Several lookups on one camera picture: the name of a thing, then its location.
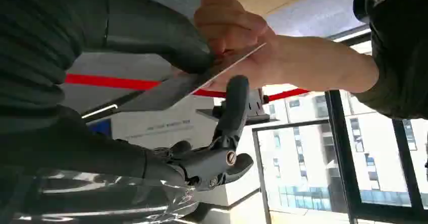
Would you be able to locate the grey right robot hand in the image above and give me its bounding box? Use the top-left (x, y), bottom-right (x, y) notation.
top-left (0, 0), bottom-right (254, 192)

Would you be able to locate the person's hand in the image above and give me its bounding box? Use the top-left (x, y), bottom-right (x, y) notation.
top-left (194, 0), bottom-right (285, 92)

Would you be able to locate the white light strip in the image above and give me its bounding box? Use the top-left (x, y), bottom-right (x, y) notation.
top-left (81, 103), bottom-right (119, 120)

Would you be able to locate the white printed sign panel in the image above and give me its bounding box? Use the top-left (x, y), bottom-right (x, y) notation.
top-left (110, 96), bottom-right (220, 150)

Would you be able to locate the blue sign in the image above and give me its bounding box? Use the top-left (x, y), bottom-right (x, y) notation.
top-left (87, 118), bottom-right (113, 138)

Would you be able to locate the person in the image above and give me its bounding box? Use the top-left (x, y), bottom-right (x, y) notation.
top-left (352, 0), bottom-right (428, 120)

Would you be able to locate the clear plastic film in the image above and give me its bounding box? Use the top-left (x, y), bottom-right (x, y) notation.
top-left (13, 168), bottom-right (201, 224)

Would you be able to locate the white building outside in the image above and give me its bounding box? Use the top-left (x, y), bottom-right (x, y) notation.
top-left (256, 91), bottom-right (428, 214)

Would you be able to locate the black mounting bracket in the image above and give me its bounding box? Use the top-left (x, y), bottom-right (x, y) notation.
top-left (196, 88), bottom-right (278, 127)

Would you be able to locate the black window frame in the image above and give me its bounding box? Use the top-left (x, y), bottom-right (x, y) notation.
top-left (251, 24), bottom-right (428, 224)

